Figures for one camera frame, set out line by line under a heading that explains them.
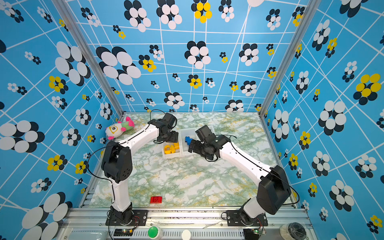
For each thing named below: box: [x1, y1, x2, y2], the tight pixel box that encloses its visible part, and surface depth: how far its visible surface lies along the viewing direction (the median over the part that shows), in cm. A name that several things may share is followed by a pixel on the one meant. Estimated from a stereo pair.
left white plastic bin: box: [161, 141, 181, 159], surface depth 95 cm
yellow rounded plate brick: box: [164, 145, 175, 154], surface depth 97 cm
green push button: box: [147, 226, 159, 238], surface depth 64 cm
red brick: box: [150, 196, 163, 204], surface depth 80 cm
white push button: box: [181, 229, 191, 240], surface depth 64 cm
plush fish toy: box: [105, 116, 135, 140], surface depth 104 cm
